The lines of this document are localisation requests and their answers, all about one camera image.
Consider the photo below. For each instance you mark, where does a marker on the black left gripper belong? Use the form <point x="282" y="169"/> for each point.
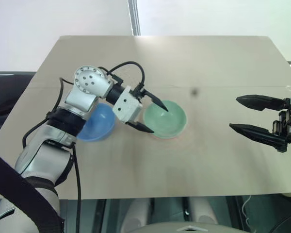
<point x="138" y="93"/>

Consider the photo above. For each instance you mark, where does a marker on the green bowl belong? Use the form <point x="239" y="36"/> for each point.
<point x="168" y="121"/>

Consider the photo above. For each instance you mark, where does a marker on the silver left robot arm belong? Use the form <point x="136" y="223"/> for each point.
<point x="87" y="82"/>

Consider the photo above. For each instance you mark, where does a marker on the blue bowl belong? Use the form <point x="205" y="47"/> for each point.
<point x="99" y="123"/>

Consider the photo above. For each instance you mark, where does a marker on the grey left robot leg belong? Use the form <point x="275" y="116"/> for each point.
<point x="138" y="211"/>

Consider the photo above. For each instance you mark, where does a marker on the grey robot leg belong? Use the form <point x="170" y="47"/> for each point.
<point x="205" y="210"/>
<point x="138" y="211"/>

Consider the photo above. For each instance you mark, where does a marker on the grey right robot leg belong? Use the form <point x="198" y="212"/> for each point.
<point x="205" y="210"/>

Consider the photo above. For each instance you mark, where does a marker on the dark rounded shape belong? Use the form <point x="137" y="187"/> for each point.
<point x="287" y="224"/>

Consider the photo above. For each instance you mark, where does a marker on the grey robot torso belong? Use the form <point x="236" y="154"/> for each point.
<point x="189" y="228"/>

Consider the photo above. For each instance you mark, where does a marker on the black background furniture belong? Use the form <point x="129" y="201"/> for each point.
<point x="7" y="97"/>

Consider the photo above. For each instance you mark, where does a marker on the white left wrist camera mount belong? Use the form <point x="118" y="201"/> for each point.
<point x="127" y="106"/>

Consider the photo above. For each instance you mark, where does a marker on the grey window frame post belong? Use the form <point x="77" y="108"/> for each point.
<point x="135" y="17"/>

